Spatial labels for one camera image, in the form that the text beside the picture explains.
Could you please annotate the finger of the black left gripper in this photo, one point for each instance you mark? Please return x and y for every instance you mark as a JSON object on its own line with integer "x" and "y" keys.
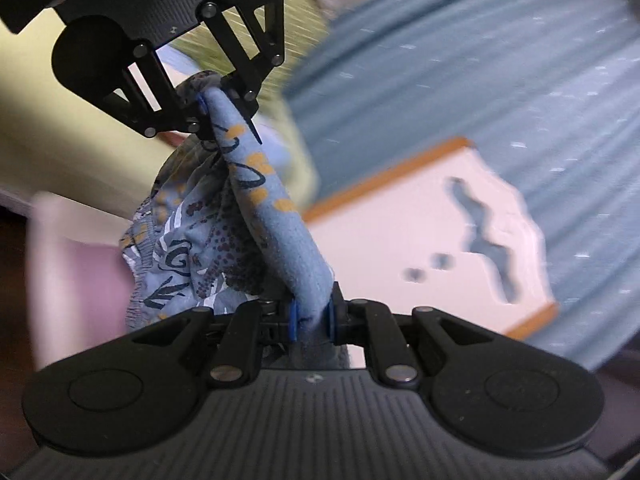
{"x": 96, "y": 60}
{"x": 245, "y": 81}

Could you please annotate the white board orange frame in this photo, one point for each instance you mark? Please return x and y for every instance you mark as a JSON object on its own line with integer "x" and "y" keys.
{"x": 440, "y": 230}

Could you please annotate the blue patterned garment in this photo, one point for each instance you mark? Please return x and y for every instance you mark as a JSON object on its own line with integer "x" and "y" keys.
{"x": 218, "y": 229}

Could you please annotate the light green sofa cover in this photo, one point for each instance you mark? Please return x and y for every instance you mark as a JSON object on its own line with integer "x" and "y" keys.
{"x": 52, "y": 141}

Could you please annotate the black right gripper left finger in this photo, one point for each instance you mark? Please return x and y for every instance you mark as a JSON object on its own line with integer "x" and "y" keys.
{"x": 137, "y": 390}

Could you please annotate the blue curtain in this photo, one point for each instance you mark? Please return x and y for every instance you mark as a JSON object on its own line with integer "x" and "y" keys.
{"x": 548, "y": 91}

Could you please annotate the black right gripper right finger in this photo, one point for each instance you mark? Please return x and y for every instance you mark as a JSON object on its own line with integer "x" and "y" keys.
{"x": 495, "y": 392}

